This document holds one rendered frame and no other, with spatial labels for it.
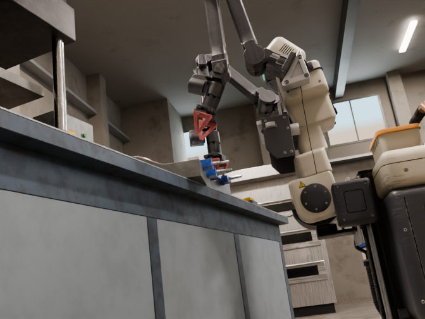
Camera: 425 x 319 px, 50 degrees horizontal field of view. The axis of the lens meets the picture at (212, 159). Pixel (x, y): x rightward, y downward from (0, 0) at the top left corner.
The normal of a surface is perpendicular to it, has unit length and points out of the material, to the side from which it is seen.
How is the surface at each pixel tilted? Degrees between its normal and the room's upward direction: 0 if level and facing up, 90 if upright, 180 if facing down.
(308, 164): 90
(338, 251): 90
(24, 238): 90
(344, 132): 90
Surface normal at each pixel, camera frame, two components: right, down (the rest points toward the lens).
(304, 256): -0.22, -0.26
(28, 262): 0.90, -0.23
